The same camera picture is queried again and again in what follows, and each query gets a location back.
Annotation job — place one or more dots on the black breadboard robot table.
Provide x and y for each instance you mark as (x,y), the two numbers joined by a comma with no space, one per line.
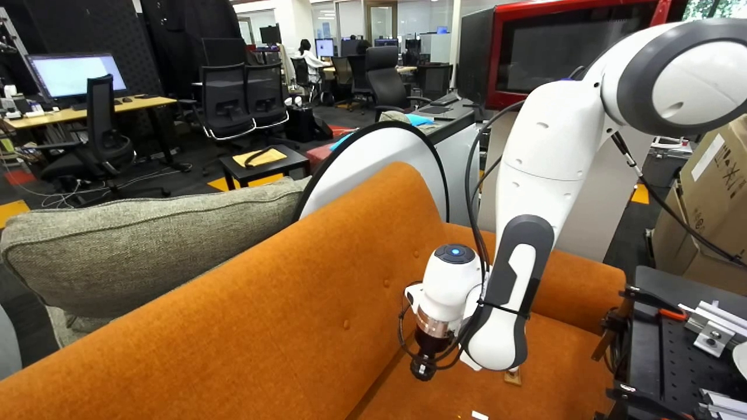
(662,365)

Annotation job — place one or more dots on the grey fabric cushion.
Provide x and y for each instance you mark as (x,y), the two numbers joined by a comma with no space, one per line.
(140,247)

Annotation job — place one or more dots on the black low side table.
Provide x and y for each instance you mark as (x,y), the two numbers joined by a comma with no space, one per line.
(264,163)

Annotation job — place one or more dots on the small distant monitor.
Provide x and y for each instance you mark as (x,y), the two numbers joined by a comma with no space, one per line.
(326,47)

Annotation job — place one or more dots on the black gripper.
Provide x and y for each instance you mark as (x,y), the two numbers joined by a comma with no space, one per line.
(429,343)

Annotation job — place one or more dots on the large cardboard box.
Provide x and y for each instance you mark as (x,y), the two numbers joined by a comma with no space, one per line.
(713,211)

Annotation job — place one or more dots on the black high back chair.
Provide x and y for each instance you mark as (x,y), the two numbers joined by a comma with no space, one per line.
(385,73)

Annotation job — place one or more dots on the small black office chair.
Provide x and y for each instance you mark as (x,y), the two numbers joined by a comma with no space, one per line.
(434,80)

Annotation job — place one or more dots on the black mesh office chair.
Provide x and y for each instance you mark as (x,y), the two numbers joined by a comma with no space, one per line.
(225,100)
(266,94)

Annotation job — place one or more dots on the black partition panel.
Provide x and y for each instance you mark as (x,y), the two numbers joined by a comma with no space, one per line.
(84,26)

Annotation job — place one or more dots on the small white scrap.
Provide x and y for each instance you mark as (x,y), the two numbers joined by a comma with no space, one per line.
(478,416)

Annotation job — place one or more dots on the wooden office desk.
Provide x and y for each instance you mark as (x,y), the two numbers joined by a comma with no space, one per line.
(84,110)

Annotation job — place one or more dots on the orange fabric sofa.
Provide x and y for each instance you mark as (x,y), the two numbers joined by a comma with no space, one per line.
(312,311)

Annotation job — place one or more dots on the lit computer monitor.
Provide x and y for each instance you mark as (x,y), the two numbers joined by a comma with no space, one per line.
(73,73)

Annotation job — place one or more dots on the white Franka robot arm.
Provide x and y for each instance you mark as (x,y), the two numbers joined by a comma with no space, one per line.
(551,148)

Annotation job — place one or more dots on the aluminium bracket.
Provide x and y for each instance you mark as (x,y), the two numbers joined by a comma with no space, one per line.
(713,329)

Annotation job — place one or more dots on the black headrest office chair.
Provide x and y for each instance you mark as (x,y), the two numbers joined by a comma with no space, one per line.
(96,131)

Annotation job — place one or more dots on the small wooden block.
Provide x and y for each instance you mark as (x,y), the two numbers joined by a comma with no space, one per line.
(511,378)

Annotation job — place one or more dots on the seated person white shirt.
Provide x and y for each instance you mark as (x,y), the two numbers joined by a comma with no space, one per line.
(308,59)

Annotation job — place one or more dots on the blue flat item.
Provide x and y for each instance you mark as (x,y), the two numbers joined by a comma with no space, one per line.
(419,119)

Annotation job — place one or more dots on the black bag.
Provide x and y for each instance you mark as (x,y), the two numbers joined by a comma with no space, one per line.
(304,124)

